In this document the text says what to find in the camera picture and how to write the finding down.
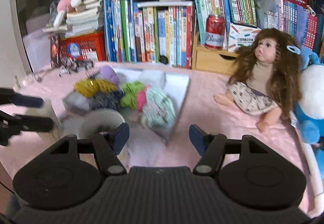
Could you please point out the green soft cloth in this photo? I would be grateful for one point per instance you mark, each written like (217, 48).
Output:
(131, 90)

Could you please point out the yellow mesh soft object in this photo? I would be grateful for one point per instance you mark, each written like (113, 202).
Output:
(90, 87)

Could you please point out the right row of books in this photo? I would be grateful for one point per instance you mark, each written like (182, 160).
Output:
(304, 24)

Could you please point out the stack of lying books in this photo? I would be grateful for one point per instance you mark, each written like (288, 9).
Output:
(86, 18)

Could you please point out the dark blue patterned cloth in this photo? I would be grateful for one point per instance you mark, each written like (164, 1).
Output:
(108, 101)

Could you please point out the red plastic crate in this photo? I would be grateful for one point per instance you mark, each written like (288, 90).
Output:
(85, 47)

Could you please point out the row of upright books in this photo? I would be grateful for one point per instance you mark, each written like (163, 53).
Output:
(143, 30)

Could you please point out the purple fuzzy soft object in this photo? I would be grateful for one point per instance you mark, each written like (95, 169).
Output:
(110, 75)

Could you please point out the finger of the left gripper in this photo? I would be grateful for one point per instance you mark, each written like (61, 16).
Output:
(26, 101)
(31, 123)

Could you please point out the white shallow cardboard box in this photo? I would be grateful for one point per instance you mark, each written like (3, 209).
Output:
(174, 85)

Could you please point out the grey cloth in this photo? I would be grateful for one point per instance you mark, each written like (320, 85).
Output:
(77, 104)

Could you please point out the brown haired baby doll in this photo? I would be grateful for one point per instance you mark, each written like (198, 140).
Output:
(266, 82)

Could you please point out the small wooden drawer box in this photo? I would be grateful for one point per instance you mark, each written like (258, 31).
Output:
(209, 60)

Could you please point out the red Budweiser can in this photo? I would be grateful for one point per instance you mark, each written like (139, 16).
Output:
(215, 31)

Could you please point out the mint patterned cloth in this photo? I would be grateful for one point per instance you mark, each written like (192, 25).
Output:
(159, 109)

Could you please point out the pink bed sheet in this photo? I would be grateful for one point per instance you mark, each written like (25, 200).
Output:
(198, 108)

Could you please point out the small black box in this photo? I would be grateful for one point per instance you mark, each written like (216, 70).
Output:
(164, 60)

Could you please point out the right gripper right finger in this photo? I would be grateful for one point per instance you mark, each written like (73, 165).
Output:
(210, 147)

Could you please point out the blue white plush toy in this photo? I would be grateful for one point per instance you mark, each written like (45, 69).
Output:
(309, 109)

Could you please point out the pink white plush bunny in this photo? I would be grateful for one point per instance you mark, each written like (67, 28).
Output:
(64, 6)

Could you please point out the pink soft object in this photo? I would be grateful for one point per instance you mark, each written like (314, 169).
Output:
(141, 99)

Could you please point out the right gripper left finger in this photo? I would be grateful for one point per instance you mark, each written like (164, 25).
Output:
(107, 146)

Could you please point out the white printed small carton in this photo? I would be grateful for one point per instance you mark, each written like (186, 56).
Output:
(240, 36)

